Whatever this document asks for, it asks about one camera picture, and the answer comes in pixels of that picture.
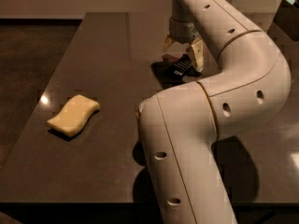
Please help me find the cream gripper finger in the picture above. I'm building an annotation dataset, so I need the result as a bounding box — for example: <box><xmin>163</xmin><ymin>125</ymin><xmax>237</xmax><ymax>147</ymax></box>
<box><xmin>163</xmin><ymin>35</ymin><xmax>175</xmax><ymax>51</ymax></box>
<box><xmin>186</xmin><ymin>38</ymin><xmax>204</xmax><ymax>72</ymax></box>

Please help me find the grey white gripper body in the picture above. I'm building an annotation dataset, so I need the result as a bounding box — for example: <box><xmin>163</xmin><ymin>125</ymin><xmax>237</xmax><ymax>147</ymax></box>
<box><xmin>169</xmin><ymin>0</ymin><xmax>199</xmax><ymax>44</ymax></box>

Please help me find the black rxbar chocolate wrapper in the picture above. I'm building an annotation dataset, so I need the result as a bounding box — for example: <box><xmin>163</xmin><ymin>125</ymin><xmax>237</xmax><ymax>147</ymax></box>
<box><xmin>164</xmin><ymin>54</ymin><xmax>201</xmax><ymax>78</ymax></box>

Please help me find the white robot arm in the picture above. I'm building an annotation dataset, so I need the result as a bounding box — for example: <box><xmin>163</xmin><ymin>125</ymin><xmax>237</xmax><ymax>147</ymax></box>
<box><xmin>140</xmin><ymin>0</ymin><xmax>291</xmax><ymax>224</ymax></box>

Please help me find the orange soda can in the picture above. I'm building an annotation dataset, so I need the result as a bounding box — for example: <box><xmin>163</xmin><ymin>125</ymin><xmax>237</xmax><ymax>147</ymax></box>
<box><xmin>135</xmin><ymin>107</ymin><xmax>142</xmax><ymax>143</ymax></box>

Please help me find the yellow sponge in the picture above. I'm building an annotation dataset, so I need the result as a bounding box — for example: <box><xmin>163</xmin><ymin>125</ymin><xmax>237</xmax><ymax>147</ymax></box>
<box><xmin>47</xmin><ymin>94</ymin><xmax>100</xmax><ymax>137</ymax></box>

